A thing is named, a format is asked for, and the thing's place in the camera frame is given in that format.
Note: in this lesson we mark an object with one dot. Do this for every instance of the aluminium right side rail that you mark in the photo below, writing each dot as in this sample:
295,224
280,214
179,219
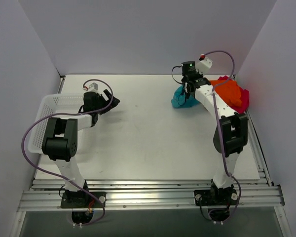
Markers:
257,150

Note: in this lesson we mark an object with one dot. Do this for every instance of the aluminium front rail frame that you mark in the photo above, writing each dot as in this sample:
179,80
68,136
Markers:
140,195

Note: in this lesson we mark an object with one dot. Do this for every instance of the white plastic basket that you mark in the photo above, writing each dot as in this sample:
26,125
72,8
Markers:
64,106

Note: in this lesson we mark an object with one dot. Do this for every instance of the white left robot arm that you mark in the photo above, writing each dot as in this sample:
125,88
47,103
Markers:
60,142

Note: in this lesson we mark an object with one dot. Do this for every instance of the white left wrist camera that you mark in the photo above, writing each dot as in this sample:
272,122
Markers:
93,87

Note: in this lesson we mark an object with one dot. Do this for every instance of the teal t shirt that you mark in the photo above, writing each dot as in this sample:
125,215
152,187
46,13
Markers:
179,99

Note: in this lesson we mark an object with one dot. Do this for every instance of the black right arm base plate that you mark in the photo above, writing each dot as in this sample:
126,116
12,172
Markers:
208,197

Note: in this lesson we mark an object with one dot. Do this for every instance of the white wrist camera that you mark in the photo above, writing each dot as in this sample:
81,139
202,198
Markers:
204,65
93,87

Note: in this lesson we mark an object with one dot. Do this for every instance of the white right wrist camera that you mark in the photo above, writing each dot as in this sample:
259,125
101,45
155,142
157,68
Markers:
204,65

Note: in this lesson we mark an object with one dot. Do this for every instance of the pink folded t shirt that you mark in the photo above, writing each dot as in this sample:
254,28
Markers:
244,98

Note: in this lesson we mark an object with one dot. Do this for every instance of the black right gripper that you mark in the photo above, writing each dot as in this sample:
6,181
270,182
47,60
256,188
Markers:
186,86

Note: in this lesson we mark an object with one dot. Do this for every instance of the orange folded t shirt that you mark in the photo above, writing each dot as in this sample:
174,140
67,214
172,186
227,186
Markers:
229,91

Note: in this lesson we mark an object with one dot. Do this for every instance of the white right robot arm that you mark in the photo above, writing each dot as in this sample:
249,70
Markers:
231,134

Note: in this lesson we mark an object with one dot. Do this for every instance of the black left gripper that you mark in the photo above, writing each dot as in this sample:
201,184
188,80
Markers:
104,100

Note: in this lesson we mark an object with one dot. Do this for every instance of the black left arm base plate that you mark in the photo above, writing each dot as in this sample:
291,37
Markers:
80,199

